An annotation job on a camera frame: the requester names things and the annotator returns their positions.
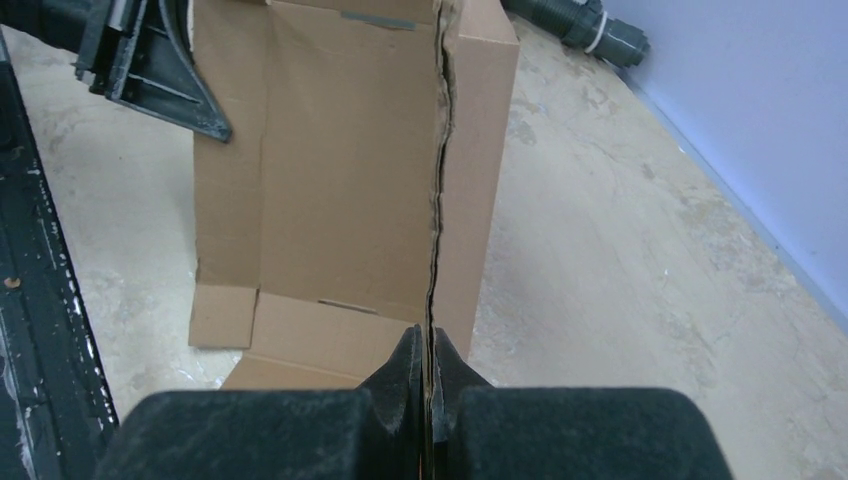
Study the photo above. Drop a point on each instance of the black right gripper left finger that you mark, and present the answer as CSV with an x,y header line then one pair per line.
x,y
372,431

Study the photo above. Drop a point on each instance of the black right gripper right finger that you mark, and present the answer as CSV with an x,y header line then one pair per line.
x,y
485,432

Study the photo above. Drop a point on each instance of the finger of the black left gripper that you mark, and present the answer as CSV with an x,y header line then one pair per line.
x,y
138,54

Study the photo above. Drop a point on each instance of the brown cardboard box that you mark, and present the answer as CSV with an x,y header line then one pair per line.
x,y
355,197

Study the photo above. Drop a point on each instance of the dark grey corrugated pipe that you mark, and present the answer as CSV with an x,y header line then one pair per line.
x,y
585,26

